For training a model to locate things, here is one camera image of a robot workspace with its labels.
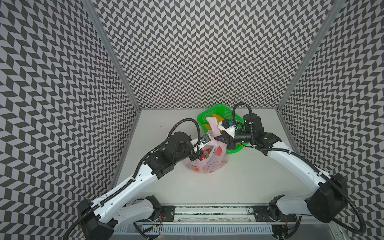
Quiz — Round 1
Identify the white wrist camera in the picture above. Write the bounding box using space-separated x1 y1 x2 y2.
218 119 243 138
191 134 213 153

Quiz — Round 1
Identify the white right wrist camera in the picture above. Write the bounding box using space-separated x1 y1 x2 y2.
218 119 243 138

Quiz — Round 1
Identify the yellow fake banana bunch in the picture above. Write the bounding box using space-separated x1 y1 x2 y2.
211 114 224 123

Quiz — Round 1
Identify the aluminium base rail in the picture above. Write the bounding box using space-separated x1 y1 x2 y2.
128 203 334 224

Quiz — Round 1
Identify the white vented cable tray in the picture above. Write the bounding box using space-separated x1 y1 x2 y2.
113 224 274 236

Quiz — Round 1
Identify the aluminium corner post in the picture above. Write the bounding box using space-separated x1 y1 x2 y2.
276 0 346 114
82 0 141 112

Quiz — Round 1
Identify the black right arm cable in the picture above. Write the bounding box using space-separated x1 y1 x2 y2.
231 102 367 235

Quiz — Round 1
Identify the aluminium corner post right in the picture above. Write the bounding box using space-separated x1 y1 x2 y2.
276 0 346 114

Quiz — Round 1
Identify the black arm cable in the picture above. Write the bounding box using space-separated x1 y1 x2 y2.
231 102 367 235
61 117 201 240

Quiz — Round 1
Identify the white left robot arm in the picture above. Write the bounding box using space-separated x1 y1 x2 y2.
75 132 214 240

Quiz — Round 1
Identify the green plastic basket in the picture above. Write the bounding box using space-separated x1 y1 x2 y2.
197 105 244 154

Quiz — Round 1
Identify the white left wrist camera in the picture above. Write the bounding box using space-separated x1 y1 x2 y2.
191 134 213 153

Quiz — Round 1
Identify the pink plastic bag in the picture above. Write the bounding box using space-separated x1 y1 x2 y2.
188 117 229 174

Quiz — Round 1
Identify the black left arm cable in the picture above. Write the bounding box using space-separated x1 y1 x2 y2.
61 117 201 240

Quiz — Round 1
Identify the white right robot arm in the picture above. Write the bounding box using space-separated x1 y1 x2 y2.
217 114 348 223

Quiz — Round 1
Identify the aluminium corner post left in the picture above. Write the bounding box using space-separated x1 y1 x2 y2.
82 0 141 112

